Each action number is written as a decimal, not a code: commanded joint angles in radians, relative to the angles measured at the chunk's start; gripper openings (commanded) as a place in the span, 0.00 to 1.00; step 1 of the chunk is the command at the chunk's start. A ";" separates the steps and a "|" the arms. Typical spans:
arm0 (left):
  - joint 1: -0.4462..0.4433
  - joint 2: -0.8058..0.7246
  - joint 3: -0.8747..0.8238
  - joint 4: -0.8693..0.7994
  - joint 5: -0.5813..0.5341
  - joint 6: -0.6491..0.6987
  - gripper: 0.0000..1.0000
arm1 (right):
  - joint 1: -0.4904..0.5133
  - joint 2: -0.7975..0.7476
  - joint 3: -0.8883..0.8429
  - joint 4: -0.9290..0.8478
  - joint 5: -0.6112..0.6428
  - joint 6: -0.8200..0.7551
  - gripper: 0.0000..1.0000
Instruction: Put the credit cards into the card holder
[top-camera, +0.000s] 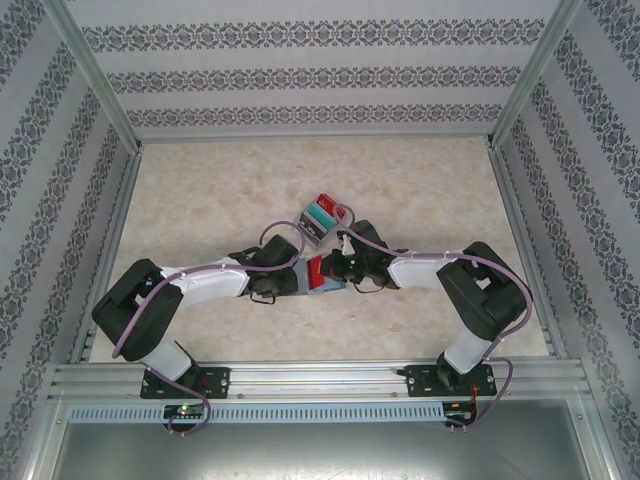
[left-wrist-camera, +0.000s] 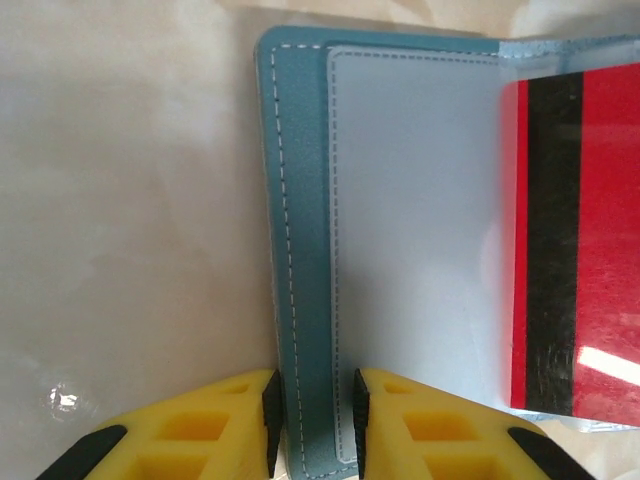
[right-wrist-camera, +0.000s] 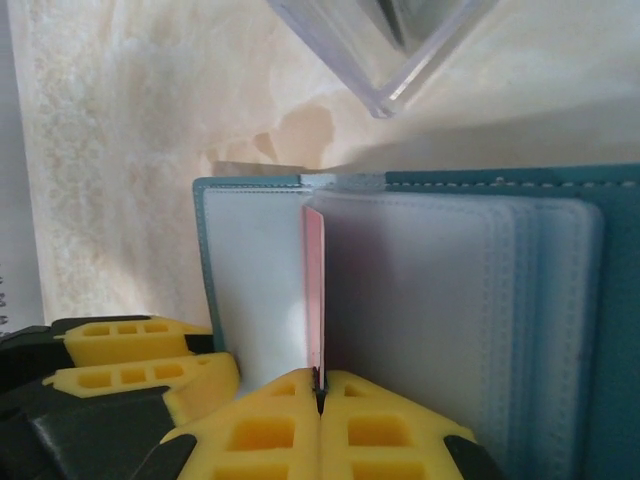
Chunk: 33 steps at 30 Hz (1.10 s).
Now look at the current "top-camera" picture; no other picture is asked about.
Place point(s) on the blue card holder wallet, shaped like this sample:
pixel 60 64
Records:
pixel 301 280

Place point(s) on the red credit card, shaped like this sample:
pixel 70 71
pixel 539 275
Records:
pixel 315 274

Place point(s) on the clear acrylic card box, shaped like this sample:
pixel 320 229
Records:
pixel 316 241

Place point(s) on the black credit card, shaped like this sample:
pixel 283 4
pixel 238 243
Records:
pixel 313 227

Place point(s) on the teal credit card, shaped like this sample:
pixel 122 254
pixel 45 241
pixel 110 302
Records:
pixel 320 211

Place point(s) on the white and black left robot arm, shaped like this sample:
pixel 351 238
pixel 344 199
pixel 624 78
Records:
pixel 135 310

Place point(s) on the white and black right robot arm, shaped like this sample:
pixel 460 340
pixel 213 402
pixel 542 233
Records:
pixel 480 295

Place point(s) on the red card with gold print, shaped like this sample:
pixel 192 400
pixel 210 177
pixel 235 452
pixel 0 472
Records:
pixel 326 202

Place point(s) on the left controller circuit board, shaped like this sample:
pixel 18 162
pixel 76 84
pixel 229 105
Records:
pixel 186 412

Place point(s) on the controller circuit board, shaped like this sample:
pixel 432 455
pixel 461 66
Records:
pixel 457 407
pixel 186 412

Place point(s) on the right controller circuit board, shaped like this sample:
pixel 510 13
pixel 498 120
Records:
pixel 457 407

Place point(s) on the grey sheet metal panel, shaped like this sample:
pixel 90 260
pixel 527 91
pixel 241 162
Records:
pixel 320 452

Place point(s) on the aluminium mounting rail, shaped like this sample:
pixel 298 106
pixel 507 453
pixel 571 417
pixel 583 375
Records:
pixel 315 380

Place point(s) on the aluminium back rail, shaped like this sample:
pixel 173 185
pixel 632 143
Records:
pixel 315 138

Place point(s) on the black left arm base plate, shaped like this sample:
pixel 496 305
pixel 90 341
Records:
pixel 217 382

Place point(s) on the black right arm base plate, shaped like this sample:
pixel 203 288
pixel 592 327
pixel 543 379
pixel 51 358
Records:
pixel 417 380

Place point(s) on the aluminium right side rail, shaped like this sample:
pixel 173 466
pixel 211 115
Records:
pixel 506 190

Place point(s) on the aluminium left side rail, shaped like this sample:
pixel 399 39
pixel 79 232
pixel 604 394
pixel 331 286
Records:
pixel 81 350

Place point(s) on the aluminium left frame post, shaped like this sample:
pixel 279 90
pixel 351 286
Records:
pixel 96 70

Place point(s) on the aluminium frame post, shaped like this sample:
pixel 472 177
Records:
pixel 96 70
pixel 535 70

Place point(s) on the aluminium right frame post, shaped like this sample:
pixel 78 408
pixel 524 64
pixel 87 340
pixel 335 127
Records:
pixel 535 70

